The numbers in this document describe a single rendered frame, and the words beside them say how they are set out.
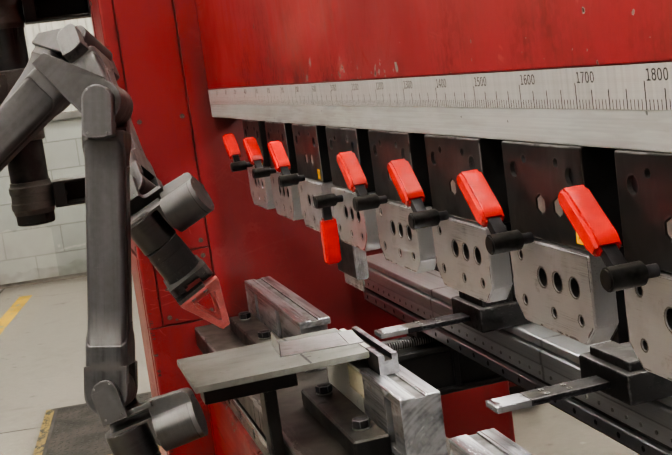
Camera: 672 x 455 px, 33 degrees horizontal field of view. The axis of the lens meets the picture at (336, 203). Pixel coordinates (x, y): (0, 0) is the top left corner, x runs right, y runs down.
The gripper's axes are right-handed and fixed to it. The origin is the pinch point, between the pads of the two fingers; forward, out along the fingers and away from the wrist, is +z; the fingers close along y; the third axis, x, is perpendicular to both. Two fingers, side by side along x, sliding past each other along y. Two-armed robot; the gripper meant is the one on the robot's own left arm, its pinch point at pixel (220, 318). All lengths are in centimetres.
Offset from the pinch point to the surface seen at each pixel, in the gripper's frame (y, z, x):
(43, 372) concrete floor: 434, 75, 91
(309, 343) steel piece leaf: 0.5, 12.2, -8.3
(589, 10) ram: -89, -24, -36
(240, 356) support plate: 1.6, 7.2, 1.2
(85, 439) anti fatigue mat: 297, 81, 75
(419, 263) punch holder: -45, -2, -22
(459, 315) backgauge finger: -1.4, 23.8, -29.8
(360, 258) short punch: -5.8, 4.8, -21.9
